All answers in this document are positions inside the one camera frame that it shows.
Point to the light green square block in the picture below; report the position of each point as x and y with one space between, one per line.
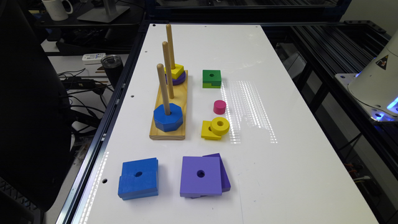
211 85

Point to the dark green square block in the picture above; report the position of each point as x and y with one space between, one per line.
211 76

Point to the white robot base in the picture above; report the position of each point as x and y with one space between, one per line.
375 87

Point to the pink cylinder block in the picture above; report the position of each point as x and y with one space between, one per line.
219 107

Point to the yellow square block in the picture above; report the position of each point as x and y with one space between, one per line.
207 133

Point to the blue octagon block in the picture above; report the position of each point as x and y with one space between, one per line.
171 122

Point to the purple round disc block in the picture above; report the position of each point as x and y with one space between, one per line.
179 80

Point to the yellow hexagon block on peg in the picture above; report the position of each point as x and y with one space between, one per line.
177 71

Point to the top purple square block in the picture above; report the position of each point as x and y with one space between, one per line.
188 171

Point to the purple square block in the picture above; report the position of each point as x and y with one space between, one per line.
188 171
224 177

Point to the bottom purple square block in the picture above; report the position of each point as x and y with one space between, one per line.
224 177

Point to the upper blue square block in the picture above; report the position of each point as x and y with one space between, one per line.
141 170

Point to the blue square block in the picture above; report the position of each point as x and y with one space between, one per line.
141 170
145 185

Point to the lower blue square block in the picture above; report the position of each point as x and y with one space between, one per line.
145 185

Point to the rear wooden peg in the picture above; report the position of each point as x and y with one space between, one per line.
171 46

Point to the wooden peg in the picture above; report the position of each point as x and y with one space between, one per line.
163 88
171 46
165 48

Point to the front wooden peg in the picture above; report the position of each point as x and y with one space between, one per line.
163 88

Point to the middle wooden peg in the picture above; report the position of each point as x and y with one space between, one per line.
165 48

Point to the black tumbler cup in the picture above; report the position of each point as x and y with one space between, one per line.
113 66

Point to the white label box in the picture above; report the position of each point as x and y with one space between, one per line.
89 59

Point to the grey monitor stand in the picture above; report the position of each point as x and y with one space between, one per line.
109 13

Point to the black office chair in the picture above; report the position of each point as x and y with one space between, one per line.
35 136

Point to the white mug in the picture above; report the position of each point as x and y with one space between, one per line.
56 9

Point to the yellow ring block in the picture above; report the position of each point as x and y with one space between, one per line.
219 126

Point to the black power adapter with cables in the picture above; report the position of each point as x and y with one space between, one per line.
86 98

